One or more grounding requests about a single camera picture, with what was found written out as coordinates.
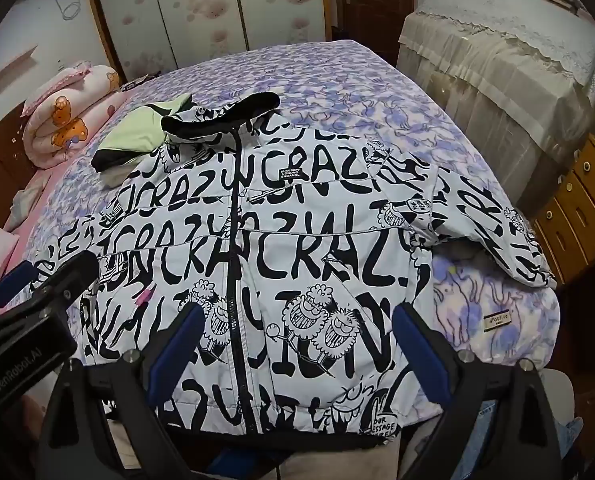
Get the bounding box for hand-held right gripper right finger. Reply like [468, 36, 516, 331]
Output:
[391, 303, 564, 480]

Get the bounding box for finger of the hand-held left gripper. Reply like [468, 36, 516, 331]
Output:
[0, 260, 41, 311]
[30, 250, 101, 311]

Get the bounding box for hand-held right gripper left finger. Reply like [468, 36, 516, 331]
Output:
[36, 302, 207, 480]

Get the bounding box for white black printed jacket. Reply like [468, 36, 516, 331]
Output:
[28, 92, 558, 448]

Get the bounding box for pink bed sheet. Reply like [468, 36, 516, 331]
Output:
[2, 162, 71, 241]

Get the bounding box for pink rolled cartoon quilt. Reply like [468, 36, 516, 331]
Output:
[22, 62, 128, 170]

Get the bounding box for light green garment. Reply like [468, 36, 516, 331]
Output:
[92, 94, 194, 188]

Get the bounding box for wooden drawer cabinet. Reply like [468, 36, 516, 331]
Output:
[532, 132, 595, 277]

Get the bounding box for purple floral bedspread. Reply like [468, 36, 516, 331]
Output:
[8, 40, 562, 411]

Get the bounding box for white lace cloth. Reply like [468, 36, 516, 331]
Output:
[415, 0, 595, 87]

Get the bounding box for dark brown wooden door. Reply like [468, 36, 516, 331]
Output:
[340, 0, 416, 68]

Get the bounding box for wooden wall shelf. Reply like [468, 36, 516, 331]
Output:
[0, 56, 29, 96]

